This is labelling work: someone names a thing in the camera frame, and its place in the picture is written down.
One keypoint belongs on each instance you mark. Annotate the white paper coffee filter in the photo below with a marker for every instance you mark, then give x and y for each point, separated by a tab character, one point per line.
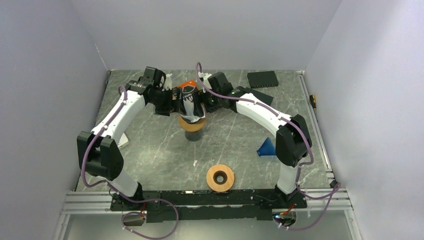
193	111

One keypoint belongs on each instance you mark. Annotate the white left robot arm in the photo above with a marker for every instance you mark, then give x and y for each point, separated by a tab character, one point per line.
99	156

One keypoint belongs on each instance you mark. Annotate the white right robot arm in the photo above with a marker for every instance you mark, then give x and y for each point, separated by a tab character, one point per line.
292	138

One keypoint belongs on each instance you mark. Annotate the blue ribbed dripper cone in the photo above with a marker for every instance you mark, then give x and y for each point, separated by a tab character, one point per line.
267	148

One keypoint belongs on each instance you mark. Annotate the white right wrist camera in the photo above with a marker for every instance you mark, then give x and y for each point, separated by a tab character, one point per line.
205	76

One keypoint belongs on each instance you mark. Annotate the orange coffee filter box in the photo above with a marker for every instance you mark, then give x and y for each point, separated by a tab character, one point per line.
188	88

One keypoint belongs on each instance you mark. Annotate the wooden dripper ring holder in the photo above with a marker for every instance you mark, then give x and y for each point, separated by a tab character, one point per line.
191	127

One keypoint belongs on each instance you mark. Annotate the yellow black screwdriver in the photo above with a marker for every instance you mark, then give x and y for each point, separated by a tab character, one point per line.
312	100

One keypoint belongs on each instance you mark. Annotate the glass carafe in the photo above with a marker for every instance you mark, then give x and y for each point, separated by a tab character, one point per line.
193	136

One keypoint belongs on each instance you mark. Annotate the black rectangular box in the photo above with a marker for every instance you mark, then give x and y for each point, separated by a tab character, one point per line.
265	98
262	79

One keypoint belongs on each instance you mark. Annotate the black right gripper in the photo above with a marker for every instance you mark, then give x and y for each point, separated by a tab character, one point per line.
208	107

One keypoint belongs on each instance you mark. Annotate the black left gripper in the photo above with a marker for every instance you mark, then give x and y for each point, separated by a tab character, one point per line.
164	110

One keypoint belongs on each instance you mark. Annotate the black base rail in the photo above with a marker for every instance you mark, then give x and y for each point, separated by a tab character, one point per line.
166	205

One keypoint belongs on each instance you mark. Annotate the white square box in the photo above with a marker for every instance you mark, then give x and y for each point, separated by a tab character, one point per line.
123	141

